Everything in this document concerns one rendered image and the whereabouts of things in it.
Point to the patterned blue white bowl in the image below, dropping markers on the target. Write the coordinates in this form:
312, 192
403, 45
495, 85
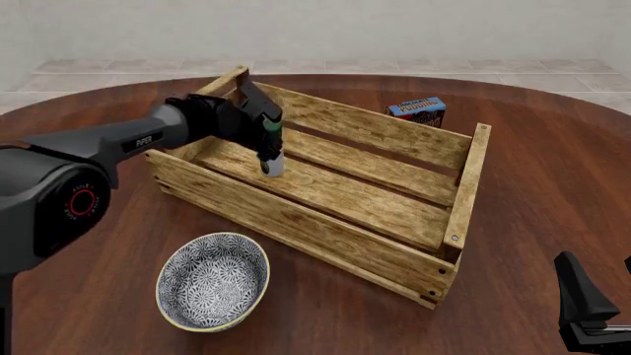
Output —
213, 283

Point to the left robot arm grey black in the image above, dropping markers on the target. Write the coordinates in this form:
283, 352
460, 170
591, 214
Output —
74, 155

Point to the chocolate pudding box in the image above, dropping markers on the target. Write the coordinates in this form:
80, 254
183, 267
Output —
417, 111

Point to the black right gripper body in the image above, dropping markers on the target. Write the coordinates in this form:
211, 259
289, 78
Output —
596, 338

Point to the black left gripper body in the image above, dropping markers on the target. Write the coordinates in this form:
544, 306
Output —
257, 100

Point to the white salad dressing bottle green cap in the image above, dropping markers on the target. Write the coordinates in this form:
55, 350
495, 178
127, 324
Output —
275, 167

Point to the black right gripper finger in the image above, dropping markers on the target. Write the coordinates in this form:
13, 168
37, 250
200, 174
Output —
581, 292
628, 264

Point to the wooden slat tray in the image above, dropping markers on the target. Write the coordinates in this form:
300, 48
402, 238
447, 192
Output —
345, 192

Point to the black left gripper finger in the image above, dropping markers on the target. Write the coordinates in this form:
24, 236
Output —
279, 142
263, 155

